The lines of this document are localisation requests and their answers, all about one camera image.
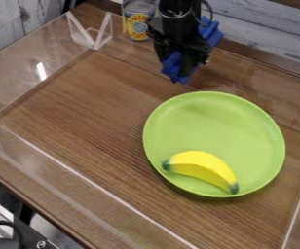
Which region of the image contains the blue cross-shaped block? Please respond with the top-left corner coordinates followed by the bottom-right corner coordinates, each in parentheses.
top-left (161, 16), bottom-right (225, 84)

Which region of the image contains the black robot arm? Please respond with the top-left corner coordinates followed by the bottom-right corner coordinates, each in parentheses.
top-left (147, 0), bottom-right (213, 83)

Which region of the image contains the yellow toy banana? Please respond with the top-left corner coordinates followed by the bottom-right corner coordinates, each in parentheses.
top-left (162, 151), bottom-right (240, 194)

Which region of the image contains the yellow labelled tin can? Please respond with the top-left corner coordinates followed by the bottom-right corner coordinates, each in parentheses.
top-left (122, 0), bottom-right (155, 42)

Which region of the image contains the black metal table leg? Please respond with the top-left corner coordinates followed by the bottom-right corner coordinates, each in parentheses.
top-left (14, 201), bottom-right (35, 236)

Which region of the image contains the green plate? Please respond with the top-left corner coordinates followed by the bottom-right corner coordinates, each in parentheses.
top-left (142, 91), bottom-right (285, 197)

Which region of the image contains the clear acrylic front wall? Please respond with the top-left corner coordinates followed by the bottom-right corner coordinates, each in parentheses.
top-left (0, 125), bottom-right (198, 249)

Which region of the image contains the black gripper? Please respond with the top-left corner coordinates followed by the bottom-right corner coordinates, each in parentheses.
top-left (147, 9), bottom-right (203, 77)

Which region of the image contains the clear acrylic corner bracket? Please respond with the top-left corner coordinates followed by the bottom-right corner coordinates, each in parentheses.
top-left (66, 12), bottom-right (114, 51)

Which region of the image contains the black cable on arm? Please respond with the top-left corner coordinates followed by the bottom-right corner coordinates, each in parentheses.
top-left (195, 0), bottom-right (216, 27)

